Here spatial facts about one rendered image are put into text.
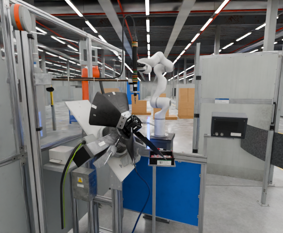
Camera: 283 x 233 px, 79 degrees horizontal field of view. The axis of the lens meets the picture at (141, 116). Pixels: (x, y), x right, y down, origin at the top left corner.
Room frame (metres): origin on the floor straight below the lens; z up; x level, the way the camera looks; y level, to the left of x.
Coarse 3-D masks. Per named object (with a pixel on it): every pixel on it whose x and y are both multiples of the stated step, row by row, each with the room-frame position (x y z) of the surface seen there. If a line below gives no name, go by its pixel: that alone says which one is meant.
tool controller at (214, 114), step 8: (216, 112) 1.48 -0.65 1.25; (224, 112) 1.46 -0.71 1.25; (216, 120) 1.40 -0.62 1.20; (224, 120) 1.38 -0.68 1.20; (232, 120) 1.36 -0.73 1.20; (240, 120) 1.34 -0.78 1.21; (216, 128) 1.42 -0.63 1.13; (224, 128) 1.39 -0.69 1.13; (232, 128) 1.37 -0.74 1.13; (240, 128) 1.35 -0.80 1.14; (216, 136) 1.44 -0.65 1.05; (224, 136) 1.41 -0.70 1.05; (232, 136) 1.39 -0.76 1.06; (240, 136) 1.37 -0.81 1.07
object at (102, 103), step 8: (96, 96) 1.07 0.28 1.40; (104, 96) 1.11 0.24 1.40; (96, 104) 1.04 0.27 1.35; (104, 104) 1.09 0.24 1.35; (112, 104) 1.14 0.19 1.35; (96, 112) 1.03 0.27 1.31; (104, 112) 1.07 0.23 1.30; (112, 112) 1.12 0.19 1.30; (120, 112) 1.17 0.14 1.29; (96, 120) 1.02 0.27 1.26; (104, 120) 1.07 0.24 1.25; (112, 120) 1.12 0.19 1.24
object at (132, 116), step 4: (132, 116) 1.23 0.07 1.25; (136, 116) 1.27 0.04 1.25; (132, 120) 1.18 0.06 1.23; (140, 120) 1.27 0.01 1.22; (124, 124) 1.20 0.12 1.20; (128, 124) 1.18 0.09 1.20; (132, 124) 1.17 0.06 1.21; (136, 124) 1.17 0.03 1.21; (140, 124) 1.24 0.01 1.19; (124, 128) 1.21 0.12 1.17; (128, 128) 1.18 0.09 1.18; (132, 128) 1.18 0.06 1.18; (136, 128) 1.18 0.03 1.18; (140, 128) 1.20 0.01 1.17; (120, 132) 1.19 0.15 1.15; (124, 132) 1.20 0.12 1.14; (128, 132) 1.21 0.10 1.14; (132, 132) 1.20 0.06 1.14; (124, 136) 1.19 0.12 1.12; (128, 136) 1.20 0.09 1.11
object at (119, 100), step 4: (108, 92) 1.41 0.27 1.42; (116, 92) 1.44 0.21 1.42; (120, 92) 1.46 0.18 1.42; (108, 96) 1.38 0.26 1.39; (112, 96) 1.39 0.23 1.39; (116, 96) 1.40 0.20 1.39; (120, 96) 1.42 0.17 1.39; (124, 96) 1.44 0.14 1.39; (112, 100) 1.36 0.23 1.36; (116, 100) 1.37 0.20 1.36; (120, 100) 1.38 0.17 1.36; (124, 100) 1.39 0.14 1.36; (116, 104) 1.34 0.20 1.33; (120, 104) 1.34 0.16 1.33; (124, 104) 1.35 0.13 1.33; (128, 104) 1.36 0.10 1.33; (120, 108) 1.32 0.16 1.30; (124, 108) 1.32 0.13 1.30; (128, 108) 1.33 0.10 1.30
